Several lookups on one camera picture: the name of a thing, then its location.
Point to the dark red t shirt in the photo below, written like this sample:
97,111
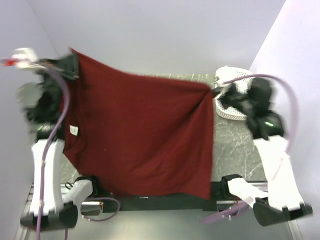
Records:
140,135

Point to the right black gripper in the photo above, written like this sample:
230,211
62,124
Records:
222,97

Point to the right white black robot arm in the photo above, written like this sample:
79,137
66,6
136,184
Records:
282,201

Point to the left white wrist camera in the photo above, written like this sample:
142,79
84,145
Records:
24,59

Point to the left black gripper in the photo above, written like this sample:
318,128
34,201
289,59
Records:
69,65

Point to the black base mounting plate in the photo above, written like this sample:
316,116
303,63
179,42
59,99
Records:
180,201

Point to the white plastic perforated basket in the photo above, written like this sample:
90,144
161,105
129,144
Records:
238,77

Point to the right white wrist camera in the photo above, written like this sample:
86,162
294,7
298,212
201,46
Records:
220,87

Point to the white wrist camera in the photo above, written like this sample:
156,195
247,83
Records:
220,87
24,59

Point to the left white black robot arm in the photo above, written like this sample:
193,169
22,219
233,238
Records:
45,105

